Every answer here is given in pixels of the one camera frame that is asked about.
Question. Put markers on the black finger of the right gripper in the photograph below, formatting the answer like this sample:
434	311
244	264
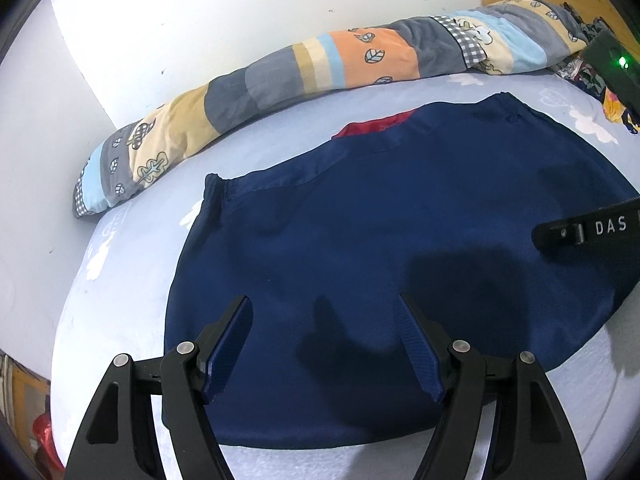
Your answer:
608	227

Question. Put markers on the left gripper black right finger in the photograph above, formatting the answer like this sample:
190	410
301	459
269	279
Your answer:
531	437

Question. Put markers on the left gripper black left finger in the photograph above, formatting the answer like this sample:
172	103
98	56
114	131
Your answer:
116	438

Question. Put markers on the navy blue work jacket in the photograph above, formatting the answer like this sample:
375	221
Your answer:
439	207

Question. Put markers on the dark patterned crumpled cloth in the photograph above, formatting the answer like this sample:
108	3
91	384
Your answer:
578	72

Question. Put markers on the patchwork rolled quilt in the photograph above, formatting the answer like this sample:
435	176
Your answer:
506	37

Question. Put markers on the light blue cloud bedsheet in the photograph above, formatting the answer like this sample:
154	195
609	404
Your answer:
118	299

